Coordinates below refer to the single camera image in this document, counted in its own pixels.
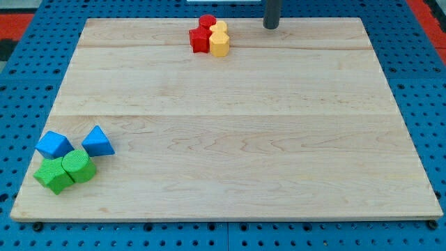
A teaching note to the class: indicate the yellow hexagon block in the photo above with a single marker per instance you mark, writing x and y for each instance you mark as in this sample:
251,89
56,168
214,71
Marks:
219,44

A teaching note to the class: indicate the yellow heart block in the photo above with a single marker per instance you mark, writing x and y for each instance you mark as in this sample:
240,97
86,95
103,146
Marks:
219,26

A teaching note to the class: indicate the light wooden board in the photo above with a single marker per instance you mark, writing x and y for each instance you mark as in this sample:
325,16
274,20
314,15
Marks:
296,124

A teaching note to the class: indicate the red star block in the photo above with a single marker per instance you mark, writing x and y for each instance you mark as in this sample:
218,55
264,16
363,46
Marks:
199,39

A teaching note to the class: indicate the red cylinder block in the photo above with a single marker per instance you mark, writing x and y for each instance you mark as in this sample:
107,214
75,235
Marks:
207,20

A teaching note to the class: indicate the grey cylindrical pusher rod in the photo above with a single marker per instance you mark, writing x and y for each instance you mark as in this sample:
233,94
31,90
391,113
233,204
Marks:
272,14

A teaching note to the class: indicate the blue triangle block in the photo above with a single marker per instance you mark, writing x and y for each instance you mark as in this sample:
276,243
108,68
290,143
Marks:
96,143

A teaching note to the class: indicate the green cylinder block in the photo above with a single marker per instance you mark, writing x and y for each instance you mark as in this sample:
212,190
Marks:
79,166

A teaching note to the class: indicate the blue cube block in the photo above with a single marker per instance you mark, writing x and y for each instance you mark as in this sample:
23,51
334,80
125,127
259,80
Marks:
53,145

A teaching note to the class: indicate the green star block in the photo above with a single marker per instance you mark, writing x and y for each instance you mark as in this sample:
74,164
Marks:
53,176

